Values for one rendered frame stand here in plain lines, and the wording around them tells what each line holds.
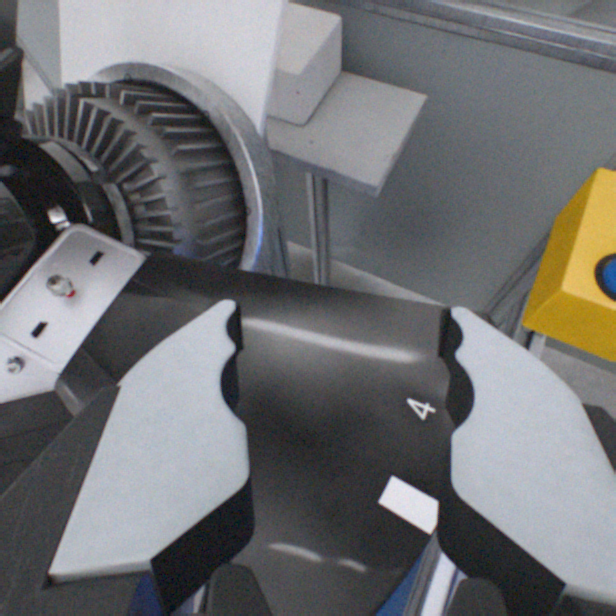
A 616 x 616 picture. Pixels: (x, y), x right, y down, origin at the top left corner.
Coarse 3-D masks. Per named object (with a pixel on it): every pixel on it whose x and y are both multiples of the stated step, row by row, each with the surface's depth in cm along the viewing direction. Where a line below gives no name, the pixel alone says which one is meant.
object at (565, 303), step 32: (608, 192) 41; (576, 224) 40; (608, 224) 39; (544, 256) 47; (576, 256) 38; (608, 256) 38; (544, 288) 42; (576, 288) 37; (608, 288) 36; (544, 320) 42; (576, 320) 39; (608, 320) 37; (608, 352) 41
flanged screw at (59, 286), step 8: (48, 280) 25; (56, 280) 25; (64, 280) 25; (48, 288) 25; (56, 288) 25; (64, 288) 25; (72, 288) 25; (56, 296) 25; (64, 296) 25; (72, 296) 26
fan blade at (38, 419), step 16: (16, 400) 33; (32, 400) 33; (48, 400) 34; (0, 416) 33; (16, 416) 33; (32, 416) 34; (48, 416) 34; (64, 416) 35; (0, 432) 33; (16, 432) 34; (32, 432) 34; (48, 432) 34; (0, 448) 33; (16, 448) 34; (32, 448) 34; (0, 464) 34; (16, 464) 34; (0, 480) 34; (0, 496) 35
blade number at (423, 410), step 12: (408, 396) 23; (420, 396) 23; (432, 396) 23; (396, 408) 23; (408, 408) 23; (420, 408) 23; (432, 408) 23; (444, 408) 23; (408, 420) 23; (420, 420) 23; (432, 420) 23; (432, 432) 23
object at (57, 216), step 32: (0, 160) 30; (32, 160) 29; (64, 160) 29; (0, 192) 26; (32, 192) 29; (64, 192) 29; (96, 192) 30; (0, 224) 25; (32, 224) 27; (64, 224) 30; (96, 224) 30; (0, 256) 25; (32, 256) 27; (0, 288) 26
